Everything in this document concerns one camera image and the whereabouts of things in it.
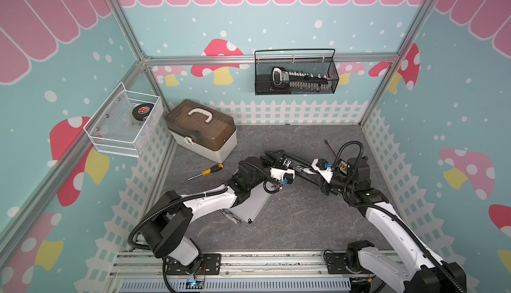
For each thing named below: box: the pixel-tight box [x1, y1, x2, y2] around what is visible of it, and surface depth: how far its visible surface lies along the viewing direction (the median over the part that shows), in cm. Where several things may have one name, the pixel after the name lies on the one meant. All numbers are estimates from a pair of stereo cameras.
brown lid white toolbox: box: [164, 99, 237, 164], surface depth 96 cm
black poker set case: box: [280, 152, 327, 183], surface depth 83 cm
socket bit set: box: [271, 66, 331, 92], surface depth 91 cm
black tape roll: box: [131, 102, 155, 121], surface depth 81 cm
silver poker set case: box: [221, 181, 281, 229], surface depth 81 cm
